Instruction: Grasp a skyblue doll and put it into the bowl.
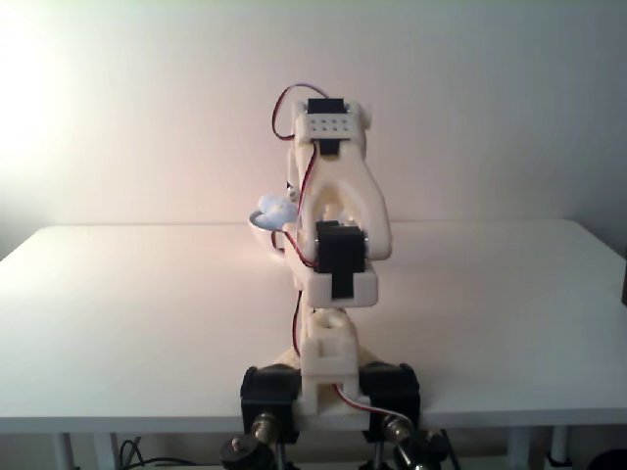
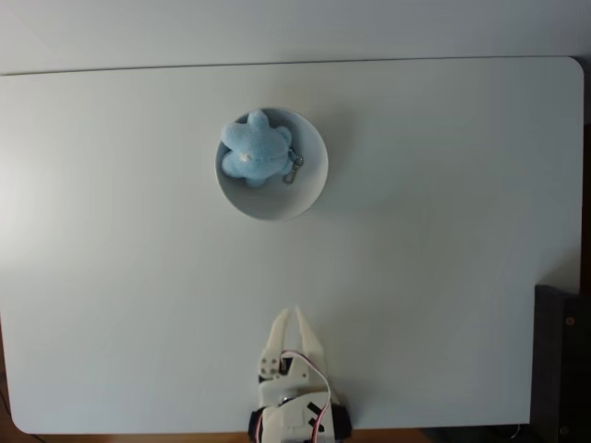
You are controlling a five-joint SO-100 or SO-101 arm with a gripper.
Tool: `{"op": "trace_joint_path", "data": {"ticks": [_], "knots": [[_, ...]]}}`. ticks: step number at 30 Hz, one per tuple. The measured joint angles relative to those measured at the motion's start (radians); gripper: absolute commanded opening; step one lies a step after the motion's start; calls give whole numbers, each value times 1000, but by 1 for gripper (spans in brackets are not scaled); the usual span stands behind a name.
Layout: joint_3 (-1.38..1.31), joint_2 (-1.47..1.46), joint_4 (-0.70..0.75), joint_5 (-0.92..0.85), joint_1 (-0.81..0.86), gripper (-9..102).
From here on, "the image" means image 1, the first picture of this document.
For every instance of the black table clamp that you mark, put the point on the black table clamp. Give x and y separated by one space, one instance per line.
267 396
392 391

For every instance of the black round clamp knob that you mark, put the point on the black round clamp knob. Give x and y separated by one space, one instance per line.
245 453

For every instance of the white ceramic bowl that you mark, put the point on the white ceramic bowl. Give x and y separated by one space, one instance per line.
262 237

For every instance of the white table leg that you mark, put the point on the white table leg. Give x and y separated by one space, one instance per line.
519 448
105 450
63 450
561 443

